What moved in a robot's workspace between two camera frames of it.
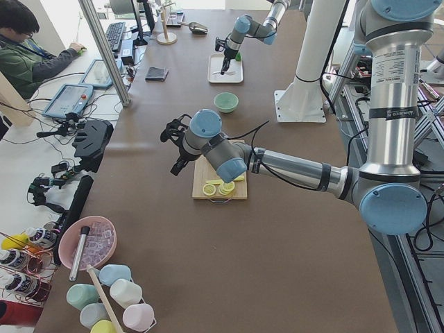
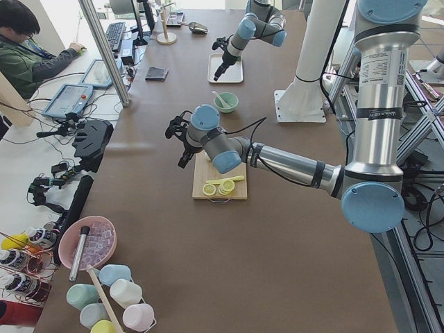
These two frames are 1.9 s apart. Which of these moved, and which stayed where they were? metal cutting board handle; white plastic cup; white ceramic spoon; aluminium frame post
Moved: white ceramic spoon
Stayed: white plastic cup; metal cutting board handle; aluminium frame post
